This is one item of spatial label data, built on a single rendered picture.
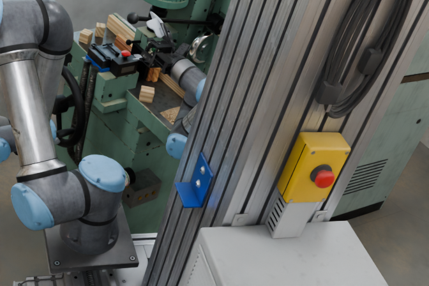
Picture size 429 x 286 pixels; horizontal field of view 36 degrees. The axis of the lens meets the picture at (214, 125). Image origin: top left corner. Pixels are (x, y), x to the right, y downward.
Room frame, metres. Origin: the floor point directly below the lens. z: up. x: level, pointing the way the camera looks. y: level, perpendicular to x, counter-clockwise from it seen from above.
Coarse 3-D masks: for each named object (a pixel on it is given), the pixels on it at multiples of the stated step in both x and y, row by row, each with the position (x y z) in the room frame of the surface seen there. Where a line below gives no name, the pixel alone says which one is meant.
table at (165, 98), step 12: (108, 36) 2.07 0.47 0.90; (72, 48) 1.97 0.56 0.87; (84, 48) 1.94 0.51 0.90; (144, 84) 1.85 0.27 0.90; (156, 84) 1.87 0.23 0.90; (132, 96) 1.76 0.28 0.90; (156, 96) 1.80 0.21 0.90; (168, 96) 1.82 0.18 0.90; (180, 96) 1.85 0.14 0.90; (108, 108) 1.70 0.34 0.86; (120, 108) 1.75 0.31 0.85; (132, 108) 1.75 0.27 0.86; (144, 108) 1.72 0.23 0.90; (156, 108) 1.73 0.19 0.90; (168, 108) 1.76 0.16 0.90; (144, 120) 1.71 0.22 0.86; (156, 120) 1.68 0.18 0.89; (156, 132) 1.67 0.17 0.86; (168, 132) 1.64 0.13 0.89
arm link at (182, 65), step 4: (180, 60) 1.62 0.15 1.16; (184, 60) 1.63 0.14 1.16; (188, 60) 1.64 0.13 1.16; (176, 64) 1.61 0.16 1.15; (180, 64) 1.61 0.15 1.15; (184, 64) 1.61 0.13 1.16; (188, 64) 1.61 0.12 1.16; (192, 64) 1.62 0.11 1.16; (172, 68) 1.60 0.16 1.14; (176, 68) 1.60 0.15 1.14; (180, 68) 1.60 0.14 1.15; (184, 68) 1.60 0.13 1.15; (172, 72) 1.60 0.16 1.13; (176, 72) 1.59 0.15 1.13; (180, 72) 1.59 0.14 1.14; (172, 76) 1.60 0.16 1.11; (176, 76) 1.59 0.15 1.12; (180, 76) 1.65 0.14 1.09; (176, 80) 1.59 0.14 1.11
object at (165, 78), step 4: (124, 36) 2.04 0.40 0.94; (128, 36) 2.05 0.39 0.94; (160, 68) 1.92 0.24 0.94; (160, 72) 1.91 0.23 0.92; (160, 76) 1.91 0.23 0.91; (164, 76) 1.90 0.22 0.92; (168, 76) 1.89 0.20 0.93; (164, 80) 1.90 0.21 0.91; (168, 80) 1.89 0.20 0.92; (172, 80) 1.88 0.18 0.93; (168, 84) 1.89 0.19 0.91; (172, 84) 1.87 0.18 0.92; (176, 84) 1.86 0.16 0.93; (172, 88) 1.87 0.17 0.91; (176, 88) 1.86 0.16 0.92; (180, 88) 1.85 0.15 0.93; (176, 92) 1.86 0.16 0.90; (180, 92) 1.85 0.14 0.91; (184, 92) 1.84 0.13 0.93
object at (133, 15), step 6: (132, 12) 1.71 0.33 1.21; (132, 18) 1.69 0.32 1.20; (138, 18) 1.70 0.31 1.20; (144, 18) 1.74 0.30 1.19; (150, 18) 1.76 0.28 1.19; (162, 18) 1.80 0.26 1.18; (210, 18) 1.99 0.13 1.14; (216, 18) 1.99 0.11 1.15; (222, 18) 2.00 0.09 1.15; (198, 24) 1.93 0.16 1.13; (204, 24) 1.95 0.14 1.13; (210, 24) 1.97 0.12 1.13; (216, 24) 1.97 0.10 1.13; (222, 24) 1.99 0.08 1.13; (210, 30) 1.99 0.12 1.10; (216, 30) 1.98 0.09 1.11
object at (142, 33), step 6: (168, 24) 2.05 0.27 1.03; (138, 30) 1.95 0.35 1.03; (144, 30) 1.96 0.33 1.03; (174, 30) 2.03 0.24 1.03; (138, 36) 1.95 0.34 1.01; (144, 36) 1.93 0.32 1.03; (150, 36) 1.93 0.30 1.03; (156, 36) 1.95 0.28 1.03; (174, 36) 2.01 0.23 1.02; (144, 42) 1.92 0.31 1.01; (144, 48) 1.92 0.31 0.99
